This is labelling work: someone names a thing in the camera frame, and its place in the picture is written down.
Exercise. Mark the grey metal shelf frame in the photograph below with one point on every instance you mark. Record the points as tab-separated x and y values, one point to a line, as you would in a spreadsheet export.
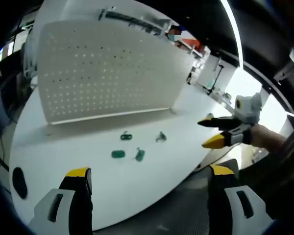
132	19

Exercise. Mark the plain green mounting plate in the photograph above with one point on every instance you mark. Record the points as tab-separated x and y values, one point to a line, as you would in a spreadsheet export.
118	154

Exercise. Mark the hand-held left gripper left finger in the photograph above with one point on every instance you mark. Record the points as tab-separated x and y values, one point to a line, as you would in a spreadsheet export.
54	215

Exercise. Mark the black oval table grommet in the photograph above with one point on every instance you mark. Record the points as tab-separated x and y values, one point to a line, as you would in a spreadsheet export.
19	183

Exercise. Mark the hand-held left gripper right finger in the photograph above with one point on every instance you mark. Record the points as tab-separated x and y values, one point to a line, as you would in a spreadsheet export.
235	215

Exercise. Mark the white ceiling light strip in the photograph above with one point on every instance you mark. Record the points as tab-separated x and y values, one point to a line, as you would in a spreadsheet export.
236	31

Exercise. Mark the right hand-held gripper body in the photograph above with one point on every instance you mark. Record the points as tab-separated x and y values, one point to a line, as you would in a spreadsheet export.
250	110

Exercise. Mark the green mounting plate with hook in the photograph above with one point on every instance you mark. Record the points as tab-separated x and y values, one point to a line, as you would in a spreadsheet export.
126	137
140	155

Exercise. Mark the person's dark clothing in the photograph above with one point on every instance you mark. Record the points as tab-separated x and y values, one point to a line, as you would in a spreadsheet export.
284	176

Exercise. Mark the grey hook assembly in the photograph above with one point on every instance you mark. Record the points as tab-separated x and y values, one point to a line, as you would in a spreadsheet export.
160	137

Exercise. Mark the white perforated pegboard panel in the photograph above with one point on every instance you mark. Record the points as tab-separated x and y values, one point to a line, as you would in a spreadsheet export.
107	73

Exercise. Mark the orange background object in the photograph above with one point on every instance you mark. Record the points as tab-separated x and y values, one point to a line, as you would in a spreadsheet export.
190	42

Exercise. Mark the black floor stand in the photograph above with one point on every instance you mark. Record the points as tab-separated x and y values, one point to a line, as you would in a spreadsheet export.
214	80

